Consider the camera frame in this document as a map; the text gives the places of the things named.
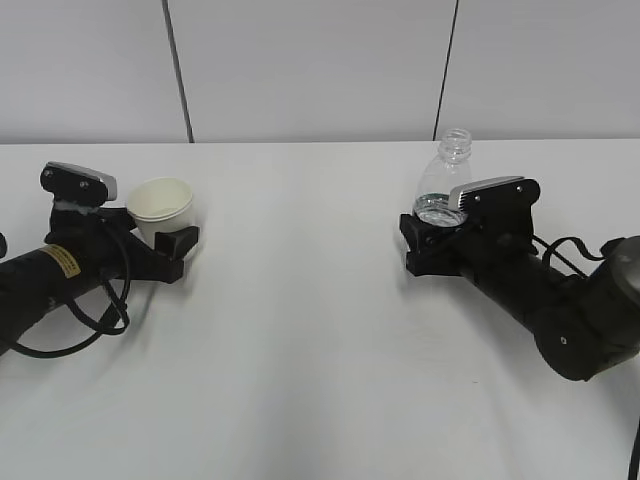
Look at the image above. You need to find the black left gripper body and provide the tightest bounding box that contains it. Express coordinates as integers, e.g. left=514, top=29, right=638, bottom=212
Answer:
left=45, top=208, right=185, bottom=284

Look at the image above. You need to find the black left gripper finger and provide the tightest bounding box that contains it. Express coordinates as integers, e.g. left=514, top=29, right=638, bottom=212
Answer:
left=154, top=226, right=200, bottom=260

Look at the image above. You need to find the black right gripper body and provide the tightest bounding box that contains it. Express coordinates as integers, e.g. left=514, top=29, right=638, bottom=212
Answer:
left=399, top=212, right=535, bottom=276

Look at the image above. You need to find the white paper cup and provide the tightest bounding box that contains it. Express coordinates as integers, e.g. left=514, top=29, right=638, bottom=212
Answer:
left=126, top=177, right=195, bottom=248

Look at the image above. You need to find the clear green-label water bottle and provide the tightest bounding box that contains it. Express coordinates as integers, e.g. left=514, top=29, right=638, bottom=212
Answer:
left=412, top=128, right=472, bottom=228

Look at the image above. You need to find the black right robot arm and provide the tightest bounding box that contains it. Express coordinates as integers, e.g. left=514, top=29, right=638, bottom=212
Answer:
left=399, top=214, right=639, bottom=381

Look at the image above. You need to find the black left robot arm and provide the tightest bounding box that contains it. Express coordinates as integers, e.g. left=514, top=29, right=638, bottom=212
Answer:
left=1, top=208, right=200, bottom=359

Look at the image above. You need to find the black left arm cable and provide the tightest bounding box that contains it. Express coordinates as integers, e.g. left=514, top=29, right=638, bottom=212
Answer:
left=0, top=222, right=132, bottom=359

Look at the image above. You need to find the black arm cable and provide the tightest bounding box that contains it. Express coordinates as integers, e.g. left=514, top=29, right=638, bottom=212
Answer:
left=0, top=222, right=132, bottom=359
left=529, top=234, right=609, bottom=276

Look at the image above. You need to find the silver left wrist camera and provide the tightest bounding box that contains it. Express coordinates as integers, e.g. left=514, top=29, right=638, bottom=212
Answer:
left=40, top=162, right=118, bottom=207

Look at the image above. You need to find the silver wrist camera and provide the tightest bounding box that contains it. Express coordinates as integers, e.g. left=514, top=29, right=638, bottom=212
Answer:
left=447, top=176, right=541, bottom=217
left=40, top=162, right=118, bottom=207

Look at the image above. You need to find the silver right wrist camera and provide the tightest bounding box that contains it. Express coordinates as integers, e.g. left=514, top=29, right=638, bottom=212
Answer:
left=447, top=176, right=541, bottom=217

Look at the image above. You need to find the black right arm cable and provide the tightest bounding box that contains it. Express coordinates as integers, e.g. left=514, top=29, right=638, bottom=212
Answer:
left=529, top=234, right=609, bottom=276

